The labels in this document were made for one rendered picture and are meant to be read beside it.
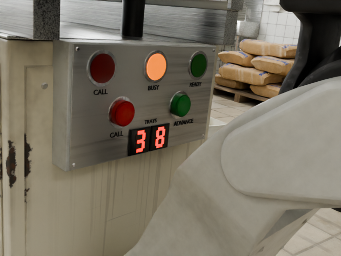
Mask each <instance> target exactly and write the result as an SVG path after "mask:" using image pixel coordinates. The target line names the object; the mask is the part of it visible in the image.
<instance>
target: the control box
mask: <svg viewBox="0 0 341 256"><path fill-rule="evenodd" d="M103 53H105V54H108V55H109V56H111V57H112V59H113V60H114V63H115V71H114V74H113V76H112V78H111V79H110V80H109V81H108V82H106V83H98V82H96V81H95V80H94V79H93V78H92V75H91V71H90V69H91V64H92V61H93V60H94V58H95V57H96V56H98V55H99V54H103ZM154 54H161V55H162V56H163V57H164V58H165V62H166V69H165V72H164V74H163V76H162V77H161V78H160V79H158V80H152V79H151V78H150V77H149V76H148V73H147V64H148V61H149V59H150V58H151V56H153V55H154ZM198 54H203V55H204V56H205V58H206V61H207V66H206V70H205V72H204V73H203V75H202V76H200V77H194V76H193V74H192V72H191V64H192V61H193V59H194V57H195V56H196V55H198ZM215 55H216V46H215V45H209V44H202V43H177V42H146V41H115V40H84V39H60V40H53V64H52V66H53V123H52V164H54V165H55V166H57V167H59V168H61V169H62V170H64V171H66V172H67V171H71V170H75V169H79V168H84V167H88V166H93V165H97V164H101V163H105V162H109V161H114V160H117V159H121V158H125V157H130V156H134V155H138V154H142V153H146V152H151V151H155V150H160V149H164V148H168V147H172V146H177V145H181V144H185V143H189V142H193V141H198V140H202V139H205V136H206V128H207V119H208V111H209V103H210V95H211V87H212V79H213V71H214V63H215ZM179 94H184V95H187V96H189V98H190V102H191V106H190V110H189V112H188V113H187V114H186V115H185V116H183V117H179V116H176V115H175V114H174V113H173V111H172V105H173V101H174V99H175V97H176V96H178V95H179ZM121 100H125V101H129V102H131V103H132V104H133V106H134V109H135V113H134V118H133V120H132V122H131V123H130V124H129V125H127V126H119V125H116V124H115V123H114V122H113V121H112V117H111V113H112V109H113V107H114V105H115V104H116V103H117V102H118V101H121ZM163 126H164V129H165V136H163V137H164V144H163V145H162V147H159V148H156V146H155V142H156V139H157V137H156V131H157V130H158V128H159V127H163ZM142 130H144V133H146V136H145V140H144V142H145V148H143V151H141V152H137V153H136V151H137V150H135V144H136V143H137V141H135V139H136V134H138V131H142Z"/></svg>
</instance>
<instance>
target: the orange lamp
mask: <svg viewBox="0 0 341 256"><path fill-rule="evenodd" d="M165 69H166V62H165V58H164V57H163V56H162V55H161V54H154V55H153V56H151V58H150V59H149V61H148V64H147V73H148V76H149V77H150V78H151V79H152V80H158V79H160V78H161V77H162V76H163V74H164V72H165Z"/></svg>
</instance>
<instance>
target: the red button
mask: <svg viewBox="0 0 341 256"><path fill-rule="evenodd" d="M134 113H135V109H134V106H133V104H132V103H131V102H129V101H125V100H121V101H118V102H117V103H116V104H115V105H114V107H113V109H112V113H111V117H112V121H113V122H114V123H115V124H116V125H119V126H127V125H129V124H130V123H131V122H132V120H133V118H134Z"/></svg>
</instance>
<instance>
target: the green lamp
mask: <svg viewBox="0 0 341 256"><path fill-rule="evenodd" d="M206 66H207V61H206V58H205V56H204V55H203V54H198V55H196V56H195V57H194V59H193V61H192V64H191V72H192V74H193V76H194V77H200V76H202V75H203V73H204V72H205V70H206Z"/></svg>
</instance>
